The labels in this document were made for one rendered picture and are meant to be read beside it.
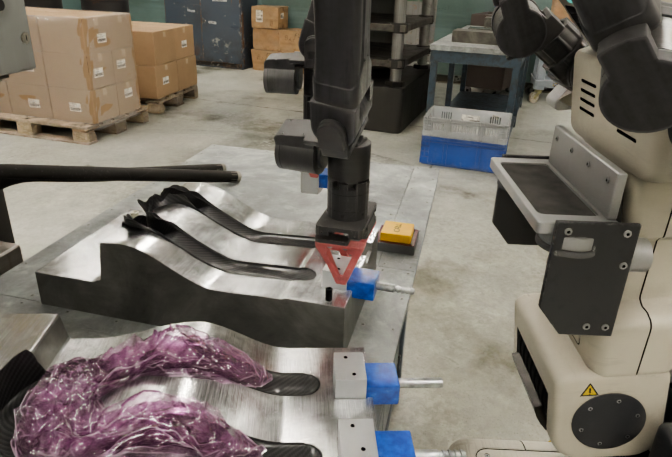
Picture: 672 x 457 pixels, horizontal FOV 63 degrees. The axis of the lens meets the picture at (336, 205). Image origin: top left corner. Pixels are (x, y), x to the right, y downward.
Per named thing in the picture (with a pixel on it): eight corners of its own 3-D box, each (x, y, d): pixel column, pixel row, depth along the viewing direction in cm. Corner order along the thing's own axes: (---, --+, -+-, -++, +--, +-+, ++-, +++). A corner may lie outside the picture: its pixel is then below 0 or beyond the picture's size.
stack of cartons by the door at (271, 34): (317, 71, 758) (318, 7, 725) (307, 75, 730) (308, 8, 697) (262, 66, 785) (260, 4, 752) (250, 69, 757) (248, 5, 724)
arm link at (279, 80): (323, 37, 91) (332, 23, 98) (256, 34, 93) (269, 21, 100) (324, 105, 98) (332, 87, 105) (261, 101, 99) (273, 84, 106)
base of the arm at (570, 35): (620, 51, 85) (589, 41, 96) (584, 16, 83) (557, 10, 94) (577, 94, 87) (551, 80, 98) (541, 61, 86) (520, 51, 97)
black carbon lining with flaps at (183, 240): (336, 249, 95) (338, 198, 91) (310, 298, 80) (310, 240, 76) (155, 222, 102) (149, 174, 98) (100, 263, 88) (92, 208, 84)
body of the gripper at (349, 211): (314, 237, 74) (314, 186, 71) (334, 208, 83) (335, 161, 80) (361, 244, 72) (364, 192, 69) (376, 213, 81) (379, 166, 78)
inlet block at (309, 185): (371, 191, 109) (372, 165, 107) (366, 200, 104) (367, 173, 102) (308, 184, 112) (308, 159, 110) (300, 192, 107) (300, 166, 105)
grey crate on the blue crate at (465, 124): (510, 132, 417) (514, 113, 411) (506, 147, 382) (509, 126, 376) (431, 123, 436) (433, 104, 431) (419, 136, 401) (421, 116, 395)
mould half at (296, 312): (375, 272, 101) (380, 205, 96) (342, 361, 78) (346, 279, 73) (133, 235, 112) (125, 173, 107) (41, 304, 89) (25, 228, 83)
